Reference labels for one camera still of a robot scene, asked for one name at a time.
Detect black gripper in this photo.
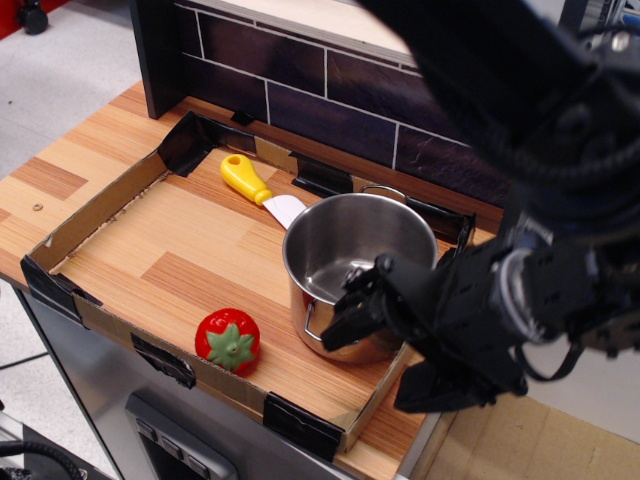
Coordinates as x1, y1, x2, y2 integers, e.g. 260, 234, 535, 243
320, 244, 600, 413

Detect stainless steel pot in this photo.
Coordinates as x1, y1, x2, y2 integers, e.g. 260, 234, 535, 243
283, 193, 438, 363

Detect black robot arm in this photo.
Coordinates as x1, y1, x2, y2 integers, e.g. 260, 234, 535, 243
321, 1, 639, 413

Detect cardboard fence with black tape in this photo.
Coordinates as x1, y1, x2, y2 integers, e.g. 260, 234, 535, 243
20, 110, 476, 463

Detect red toy strawberry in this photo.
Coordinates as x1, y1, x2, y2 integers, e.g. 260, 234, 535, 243
194, 308, 261, 373

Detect white toy sink drainboard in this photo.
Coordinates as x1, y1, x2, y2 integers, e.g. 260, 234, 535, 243
469, 319, 640, 446

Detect grey oven control panel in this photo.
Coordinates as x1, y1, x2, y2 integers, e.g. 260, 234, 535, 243
125, 394, 239, 480

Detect light wooden shelf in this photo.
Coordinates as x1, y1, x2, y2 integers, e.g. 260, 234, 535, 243
195, 0, 417, 68

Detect black caster wheel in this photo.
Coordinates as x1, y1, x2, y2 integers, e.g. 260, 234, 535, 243
16, 0, 49, 36

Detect yellow handled toy knife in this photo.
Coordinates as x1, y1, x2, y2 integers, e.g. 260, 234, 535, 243
220, 154, 306, 229

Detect white cables in background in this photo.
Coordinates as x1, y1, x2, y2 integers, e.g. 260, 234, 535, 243
584, 0, 640, 41

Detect dark grey left post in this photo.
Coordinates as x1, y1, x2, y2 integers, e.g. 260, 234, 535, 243
129, 0, 185, 120

